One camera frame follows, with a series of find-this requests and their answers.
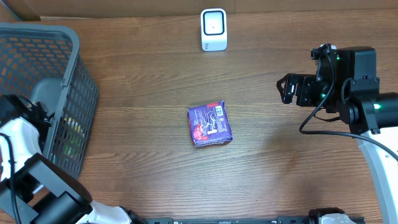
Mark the grey plastic mesh basket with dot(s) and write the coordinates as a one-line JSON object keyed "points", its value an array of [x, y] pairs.
{"points": [[43, 64]]}

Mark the purple square packet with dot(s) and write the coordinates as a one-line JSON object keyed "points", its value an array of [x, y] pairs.
{"points": [[209, 124]]}

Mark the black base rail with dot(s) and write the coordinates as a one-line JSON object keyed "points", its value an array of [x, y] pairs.
{"points": [[318, 215]]}

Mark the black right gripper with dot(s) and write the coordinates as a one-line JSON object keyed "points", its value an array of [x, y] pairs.
{"points": [[304, 83]]}

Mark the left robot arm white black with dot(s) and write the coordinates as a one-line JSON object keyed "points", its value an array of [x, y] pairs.
{"points": [[35, 190]]}

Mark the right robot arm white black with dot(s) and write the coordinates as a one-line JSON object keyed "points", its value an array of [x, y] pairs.
{"points": [[346, 83]]}

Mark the white barcode scanner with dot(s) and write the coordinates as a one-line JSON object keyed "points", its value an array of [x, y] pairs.
{"points": [[214, 32]]}

